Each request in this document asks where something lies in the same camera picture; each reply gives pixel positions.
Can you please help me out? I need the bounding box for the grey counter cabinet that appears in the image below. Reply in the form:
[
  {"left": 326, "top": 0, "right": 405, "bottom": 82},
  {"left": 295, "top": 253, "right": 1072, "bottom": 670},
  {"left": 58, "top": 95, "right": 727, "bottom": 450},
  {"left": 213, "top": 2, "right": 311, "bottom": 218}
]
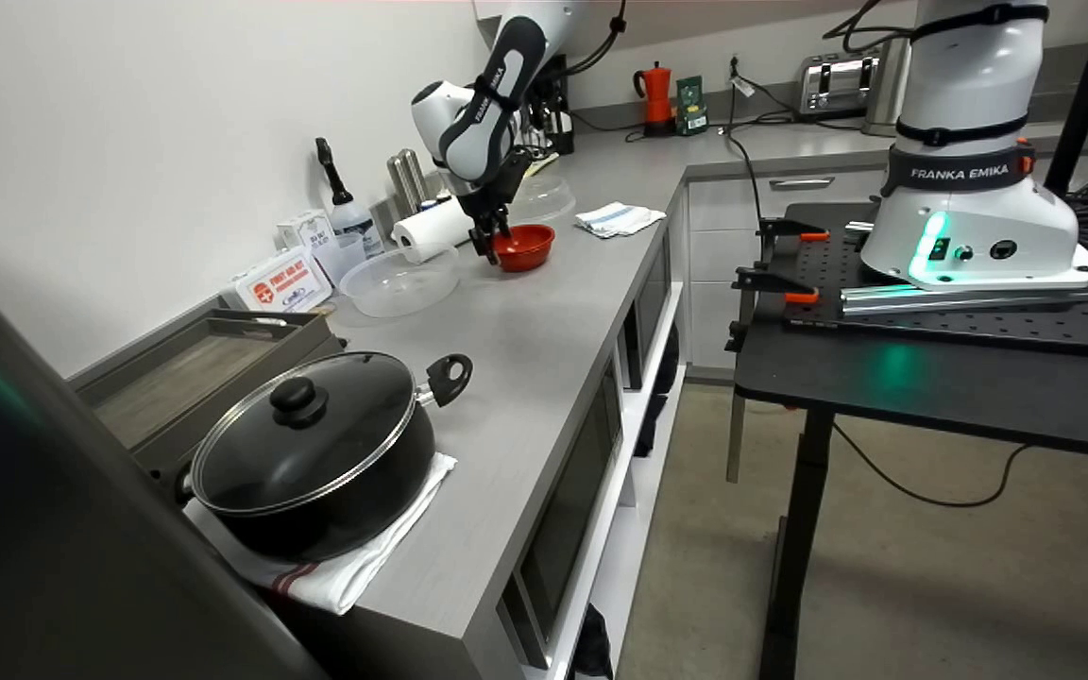
[{"left": 65, "top": 110, "right": 1088, "bottom": 680}]

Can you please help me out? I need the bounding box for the green box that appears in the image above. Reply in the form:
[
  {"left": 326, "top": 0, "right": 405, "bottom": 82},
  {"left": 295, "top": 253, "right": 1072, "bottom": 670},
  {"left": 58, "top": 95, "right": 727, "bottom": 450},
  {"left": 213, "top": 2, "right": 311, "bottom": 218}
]
[{"left": 674, "top": 73, "right": 712, "bottom": 134}]

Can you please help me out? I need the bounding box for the red bowl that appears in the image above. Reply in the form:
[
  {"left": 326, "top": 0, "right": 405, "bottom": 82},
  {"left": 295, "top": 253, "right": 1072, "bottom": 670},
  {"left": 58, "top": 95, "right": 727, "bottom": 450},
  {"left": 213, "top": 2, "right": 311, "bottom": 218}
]
[{"left": 486, "top": 223, "right": 561, "bottom": 277}]

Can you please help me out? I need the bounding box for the aluminium extrusion rail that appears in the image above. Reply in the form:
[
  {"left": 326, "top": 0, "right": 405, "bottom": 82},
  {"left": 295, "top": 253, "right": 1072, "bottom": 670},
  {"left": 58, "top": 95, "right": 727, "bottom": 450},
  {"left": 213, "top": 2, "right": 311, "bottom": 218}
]
[{"left": 839, "top": 257, "right": 1088, "bottom": 318}]

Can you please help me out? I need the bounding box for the black clamp with orange handle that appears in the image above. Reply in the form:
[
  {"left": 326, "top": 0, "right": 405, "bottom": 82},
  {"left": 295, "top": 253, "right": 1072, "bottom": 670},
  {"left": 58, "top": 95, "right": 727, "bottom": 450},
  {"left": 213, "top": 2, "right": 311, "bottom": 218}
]
[
  {"left": 757, "top": 214, "right": 830, "bottom": 249},
  {"left": 729, "top": 265, "right": 823, "bottom": 312}
]

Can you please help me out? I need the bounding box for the white first aid kit box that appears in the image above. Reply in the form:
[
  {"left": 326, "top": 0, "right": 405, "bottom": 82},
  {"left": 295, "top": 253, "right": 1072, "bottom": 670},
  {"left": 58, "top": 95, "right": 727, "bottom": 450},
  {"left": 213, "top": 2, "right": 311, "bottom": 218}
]
[{"left": 233, "top": 243, "right": 335, "bottom": 318}]

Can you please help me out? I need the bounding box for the white paper towel roll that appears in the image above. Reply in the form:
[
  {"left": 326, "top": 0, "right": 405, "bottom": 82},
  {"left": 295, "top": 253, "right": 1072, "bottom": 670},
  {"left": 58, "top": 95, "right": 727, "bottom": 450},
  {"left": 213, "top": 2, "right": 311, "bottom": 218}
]
[{"left": 388, "top": 191, "right": 475, "bottom": 265}]

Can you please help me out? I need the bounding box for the black glass pot lid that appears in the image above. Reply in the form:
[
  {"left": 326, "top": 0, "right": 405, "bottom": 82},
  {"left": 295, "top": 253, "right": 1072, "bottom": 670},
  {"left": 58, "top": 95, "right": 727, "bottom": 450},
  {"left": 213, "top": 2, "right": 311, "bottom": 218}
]
[{"left": 187, "top": 346, "right": 420, "bottom": 522}]

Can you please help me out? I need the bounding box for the white cloth with red stripe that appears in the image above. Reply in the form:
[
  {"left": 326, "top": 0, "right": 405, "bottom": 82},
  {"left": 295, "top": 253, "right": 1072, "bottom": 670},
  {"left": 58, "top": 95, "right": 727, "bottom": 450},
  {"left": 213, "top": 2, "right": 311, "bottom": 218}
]
[{"left": 178, "top": 450, "right": 461, "bottom": 620}]

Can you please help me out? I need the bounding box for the clear plastic bowl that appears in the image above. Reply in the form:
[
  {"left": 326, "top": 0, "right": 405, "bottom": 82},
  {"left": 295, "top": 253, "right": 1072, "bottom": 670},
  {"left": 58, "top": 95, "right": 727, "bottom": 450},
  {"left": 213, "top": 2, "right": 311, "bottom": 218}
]
[{"left": 335, "top": 246, "right": 461, "bottom": 322}]

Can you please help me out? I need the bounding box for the black floor cable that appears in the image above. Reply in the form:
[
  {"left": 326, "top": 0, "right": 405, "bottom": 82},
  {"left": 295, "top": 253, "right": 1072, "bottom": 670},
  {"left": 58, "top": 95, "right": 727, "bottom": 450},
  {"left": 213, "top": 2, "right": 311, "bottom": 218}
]
[{"left": 829, "top": 415, "right": 1043, "bottom": 513}]

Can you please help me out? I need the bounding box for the black perforated robot table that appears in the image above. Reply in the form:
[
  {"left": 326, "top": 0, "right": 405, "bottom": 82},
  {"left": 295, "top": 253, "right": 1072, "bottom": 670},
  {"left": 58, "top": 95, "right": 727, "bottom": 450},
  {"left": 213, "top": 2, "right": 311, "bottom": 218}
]
[{"left": 729, "top": 199, "right": 1088, "bottom": 680}]

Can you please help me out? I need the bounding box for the dark grey tray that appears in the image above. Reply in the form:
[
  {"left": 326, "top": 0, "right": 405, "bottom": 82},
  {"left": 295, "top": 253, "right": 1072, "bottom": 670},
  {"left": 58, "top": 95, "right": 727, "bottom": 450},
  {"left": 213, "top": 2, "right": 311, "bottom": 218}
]
[{"left": 65, "top": 306, "right": 349, "bottom": 505}]

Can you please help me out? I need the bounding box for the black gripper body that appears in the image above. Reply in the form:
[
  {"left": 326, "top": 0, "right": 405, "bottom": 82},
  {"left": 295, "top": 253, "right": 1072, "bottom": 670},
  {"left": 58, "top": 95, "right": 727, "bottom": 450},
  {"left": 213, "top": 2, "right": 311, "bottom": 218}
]
[{"left": 452, "top": 146, "right": 542, "bottom": 243}]

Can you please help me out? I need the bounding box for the built-in microwave oven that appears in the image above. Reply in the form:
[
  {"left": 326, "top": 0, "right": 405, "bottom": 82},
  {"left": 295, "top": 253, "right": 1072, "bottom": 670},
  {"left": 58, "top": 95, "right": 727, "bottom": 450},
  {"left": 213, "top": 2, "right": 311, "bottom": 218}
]
[{"left": 500, "top": 362, "right": 632, "bottom": 657}]

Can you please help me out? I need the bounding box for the spray bottle with black trigger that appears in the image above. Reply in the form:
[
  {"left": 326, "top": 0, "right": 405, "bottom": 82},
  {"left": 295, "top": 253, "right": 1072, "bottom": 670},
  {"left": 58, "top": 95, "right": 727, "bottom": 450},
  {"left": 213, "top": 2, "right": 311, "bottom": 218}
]
[{"left": 313, "top": 131, "right": 387, "bottom": 270}]

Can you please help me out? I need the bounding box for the red moka pot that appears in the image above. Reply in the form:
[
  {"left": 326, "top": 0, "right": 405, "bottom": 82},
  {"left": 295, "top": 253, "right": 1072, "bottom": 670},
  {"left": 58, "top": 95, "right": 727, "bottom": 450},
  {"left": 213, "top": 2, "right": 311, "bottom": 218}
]
[{"left": 632, "top": 55, "right": 679, "bottom": 134}]

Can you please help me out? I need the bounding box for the steel toaster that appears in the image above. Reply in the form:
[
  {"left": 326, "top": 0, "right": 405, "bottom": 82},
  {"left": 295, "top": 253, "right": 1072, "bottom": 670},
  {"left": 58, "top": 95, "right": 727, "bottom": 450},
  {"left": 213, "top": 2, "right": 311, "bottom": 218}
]
[{"left": 797, "top": 48, "right": 883, "bottom": 122}]

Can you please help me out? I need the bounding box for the steel shaker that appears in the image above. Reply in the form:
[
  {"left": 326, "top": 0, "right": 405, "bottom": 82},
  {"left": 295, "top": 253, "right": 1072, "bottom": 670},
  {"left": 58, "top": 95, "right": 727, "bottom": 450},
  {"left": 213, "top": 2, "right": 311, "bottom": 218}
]
[
  {"left": 405, "top": 146, "right": 434, "bottom": 210},
  {"left": 387, "top": 146, "right": 416, "bottom": 218}
]

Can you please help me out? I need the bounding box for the black cooking pot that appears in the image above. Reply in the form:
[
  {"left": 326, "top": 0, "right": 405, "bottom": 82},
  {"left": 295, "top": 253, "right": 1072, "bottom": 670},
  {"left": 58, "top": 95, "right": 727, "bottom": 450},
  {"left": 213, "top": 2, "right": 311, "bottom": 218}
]
[{"left": 180, "top": 346, "right": 475, "bottom": 561}]

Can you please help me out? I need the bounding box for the black tall panel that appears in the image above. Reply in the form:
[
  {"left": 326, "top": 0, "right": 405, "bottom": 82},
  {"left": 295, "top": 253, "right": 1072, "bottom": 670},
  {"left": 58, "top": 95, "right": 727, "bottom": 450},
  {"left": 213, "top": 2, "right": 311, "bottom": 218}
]
[{"left": 0, "top": 243, "right": 320, "bottom": 680}]

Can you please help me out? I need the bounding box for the white towel with blue stripes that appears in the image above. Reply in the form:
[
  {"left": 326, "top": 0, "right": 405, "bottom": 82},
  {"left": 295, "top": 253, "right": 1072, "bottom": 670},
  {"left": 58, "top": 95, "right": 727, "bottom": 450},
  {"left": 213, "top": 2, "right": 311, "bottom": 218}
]
[{"left": 572, "top": 199, "right": 668, "bottom": 243}]

